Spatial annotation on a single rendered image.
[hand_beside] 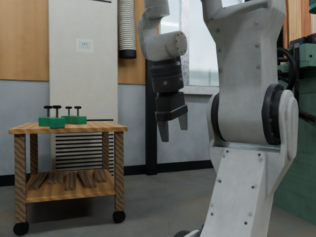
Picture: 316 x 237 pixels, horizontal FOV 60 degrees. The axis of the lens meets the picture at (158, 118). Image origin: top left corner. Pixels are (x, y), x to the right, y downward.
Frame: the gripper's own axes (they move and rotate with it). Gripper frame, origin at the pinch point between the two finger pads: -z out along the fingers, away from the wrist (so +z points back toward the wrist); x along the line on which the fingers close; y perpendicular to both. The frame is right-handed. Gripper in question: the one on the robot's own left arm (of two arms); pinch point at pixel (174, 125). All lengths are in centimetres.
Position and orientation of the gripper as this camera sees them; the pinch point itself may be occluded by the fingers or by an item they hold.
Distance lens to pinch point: 81.2
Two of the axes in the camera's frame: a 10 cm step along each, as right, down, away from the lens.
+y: -8.0, -0.2, 5.9
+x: 5.7, -2.8, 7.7
